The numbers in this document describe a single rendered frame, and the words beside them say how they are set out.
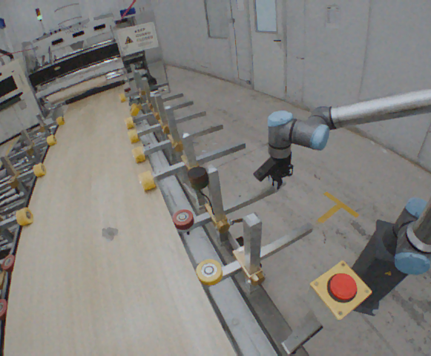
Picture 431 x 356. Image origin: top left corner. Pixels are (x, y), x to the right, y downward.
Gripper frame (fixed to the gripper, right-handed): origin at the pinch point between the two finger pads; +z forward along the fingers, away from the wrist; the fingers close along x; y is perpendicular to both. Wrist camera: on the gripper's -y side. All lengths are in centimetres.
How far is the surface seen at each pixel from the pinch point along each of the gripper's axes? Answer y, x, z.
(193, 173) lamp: -34.2, -4.2, -29.4
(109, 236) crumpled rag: -71, 3, -10
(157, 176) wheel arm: -45, 23, -13
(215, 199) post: -29.3, -6.0, -16.6
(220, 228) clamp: -30.3, -8.8, -3.9
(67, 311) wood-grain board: -91, -21, -9
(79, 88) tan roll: -100, 250, -24
